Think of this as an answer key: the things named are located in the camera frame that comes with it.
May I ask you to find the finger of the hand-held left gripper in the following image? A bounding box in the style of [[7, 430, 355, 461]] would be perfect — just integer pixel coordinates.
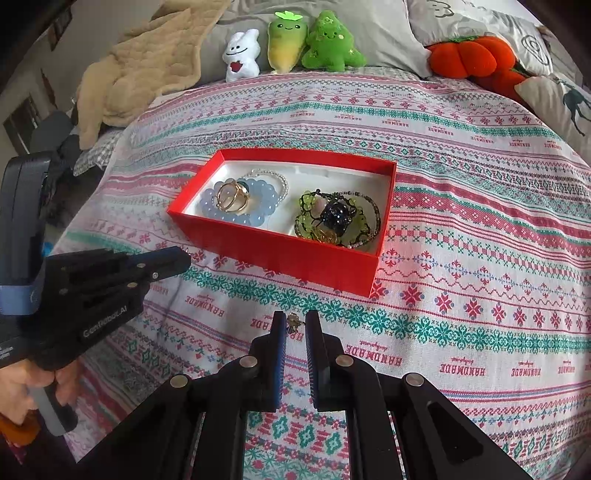
[[110, 246, 192, 271], [128, 263, 191, 292]]

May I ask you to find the red pumpkin plush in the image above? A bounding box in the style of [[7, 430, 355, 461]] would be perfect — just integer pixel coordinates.
[[426, 36, 517, 83], [471, 65, 532, 109]]

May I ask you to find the grey line-drawing pillow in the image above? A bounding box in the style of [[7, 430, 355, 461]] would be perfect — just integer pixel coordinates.
[[406, 0, 555, 77]]

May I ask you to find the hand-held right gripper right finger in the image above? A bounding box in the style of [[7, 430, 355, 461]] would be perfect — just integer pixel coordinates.
[[305, 310, 532, 480]]

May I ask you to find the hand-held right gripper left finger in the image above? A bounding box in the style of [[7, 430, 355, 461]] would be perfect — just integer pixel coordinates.
[[83, 311, 287, 480]]

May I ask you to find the white pearl bracelet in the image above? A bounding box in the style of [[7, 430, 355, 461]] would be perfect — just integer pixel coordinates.
[[240, 168, 289, 199]]

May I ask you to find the green bead bracelet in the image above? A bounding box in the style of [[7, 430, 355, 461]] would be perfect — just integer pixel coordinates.
[[294, 189, 370, 243]]

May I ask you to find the red green patterned bedspread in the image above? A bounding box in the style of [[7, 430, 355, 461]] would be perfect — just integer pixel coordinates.
[[44, 69, 591, 480]]

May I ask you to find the green tree plush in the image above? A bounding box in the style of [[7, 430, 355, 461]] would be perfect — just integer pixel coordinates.
[[301, 10, 366, 72]]

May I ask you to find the dark beaded bracelet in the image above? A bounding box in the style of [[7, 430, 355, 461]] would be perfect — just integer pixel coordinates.
[[323, 189, 384, 250]]

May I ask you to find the yellow green carrot plush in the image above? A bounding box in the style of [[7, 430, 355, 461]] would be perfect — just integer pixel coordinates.
[[268, 10, 309, 75]]

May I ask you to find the red jewelry box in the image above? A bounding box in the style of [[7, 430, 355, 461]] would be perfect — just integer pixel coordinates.
[[166, 148, 398, 298]]

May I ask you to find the gold ring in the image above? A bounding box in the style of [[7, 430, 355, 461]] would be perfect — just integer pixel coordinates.
[[216, 181, 251, 213]]

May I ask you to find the white deer print pillow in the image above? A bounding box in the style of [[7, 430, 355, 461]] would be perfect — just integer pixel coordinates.
[[515, 74, 591, 153]]

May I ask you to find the white bunny plush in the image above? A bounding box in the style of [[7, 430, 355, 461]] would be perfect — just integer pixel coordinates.
[[222, 28, 262, 83]]

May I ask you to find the beige quilted blanket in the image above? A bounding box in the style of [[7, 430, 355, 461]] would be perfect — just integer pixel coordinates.
[[76, 0, 232, 151]]

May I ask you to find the black sparkly charm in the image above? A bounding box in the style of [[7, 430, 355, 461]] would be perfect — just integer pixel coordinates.
[[318, 198, 354, 232]]

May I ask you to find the large plain grey pillow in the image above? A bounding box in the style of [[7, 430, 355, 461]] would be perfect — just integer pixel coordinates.
[[189, 0, 432, 88]]

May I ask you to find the blue bead bracelet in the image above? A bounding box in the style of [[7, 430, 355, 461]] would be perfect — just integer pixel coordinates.
[[199, 178, 280, 228]]

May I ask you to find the person's left hand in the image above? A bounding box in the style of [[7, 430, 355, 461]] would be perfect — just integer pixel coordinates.
[[0, 363, 81, 428]]

